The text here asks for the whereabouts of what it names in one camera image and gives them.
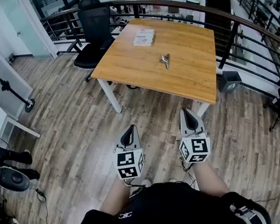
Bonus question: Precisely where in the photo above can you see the person's left shoe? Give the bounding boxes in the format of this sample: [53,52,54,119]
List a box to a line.
[127,178,154,199]

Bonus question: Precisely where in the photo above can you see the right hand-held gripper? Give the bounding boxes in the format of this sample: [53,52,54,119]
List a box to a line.
[173,105,214,166]

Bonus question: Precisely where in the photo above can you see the white printed book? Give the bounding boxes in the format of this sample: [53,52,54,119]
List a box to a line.
[131,26,157,49]

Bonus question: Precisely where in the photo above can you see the right hand-held gripper cable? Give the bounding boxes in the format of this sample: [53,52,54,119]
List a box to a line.
[179,155,199,190]

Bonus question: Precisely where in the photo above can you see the grey trash bin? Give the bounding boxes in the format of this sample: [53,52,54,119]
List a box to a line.
[216,68,244,95]

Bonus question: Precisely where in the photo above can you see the small metal tool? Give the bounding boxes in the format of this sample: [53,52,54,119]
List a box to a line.
[158,53,173,71]

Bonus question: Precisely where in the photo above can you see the hand-held gripper cable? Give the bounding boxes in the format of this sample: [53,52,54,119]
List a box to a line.
[124,176,146,192]
[179,155,199,190]

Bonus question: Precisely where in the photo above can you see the black railing with wooden handrail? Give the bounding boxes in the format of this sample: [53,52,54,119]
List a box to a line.
[38,0,280,135]

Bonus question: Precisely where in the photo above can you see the white table leg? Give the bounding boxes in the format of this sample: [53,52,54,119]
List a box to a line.
[195,100,213,119]
[96,74,123,116]

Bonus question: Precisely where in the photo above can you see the person's black shirt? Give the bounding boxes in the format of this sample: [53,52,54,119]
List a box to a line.
[59,165,272,224]

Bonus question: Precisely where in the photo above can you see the black mesh office chair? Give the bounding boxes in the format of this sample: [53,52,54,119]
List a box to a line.
[58,0,123,86]

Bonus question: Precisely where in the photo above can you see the left hand-held gripper cable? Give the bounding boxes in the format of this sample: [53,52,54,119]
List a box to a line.
[124,176,146,192]

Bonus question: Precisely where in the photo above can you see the black metal corridor railing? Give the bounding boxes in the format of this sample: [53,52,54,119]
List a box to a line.
[235,0,280,65]

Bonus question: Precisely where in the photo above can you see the person's right forearm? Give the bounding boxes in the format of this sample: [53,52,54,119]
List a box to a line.
[191,157,231,201]

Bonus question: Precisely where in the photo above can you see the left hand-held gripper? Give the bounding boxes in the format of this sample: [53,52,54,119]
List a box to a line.
[109,123,148,182]

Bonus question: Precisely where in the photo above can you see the black floor cable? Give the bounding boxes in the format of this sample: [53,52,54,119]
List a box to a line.
[29,183,66,224]

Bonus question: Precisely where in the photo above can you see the black round device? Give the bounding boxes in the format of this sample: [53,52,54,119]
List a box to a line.
[0,162,32,196]

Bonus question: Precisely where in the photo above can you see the person's left forearm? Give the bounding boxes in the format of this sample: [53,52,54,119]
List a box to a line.
[95,176,134,218]

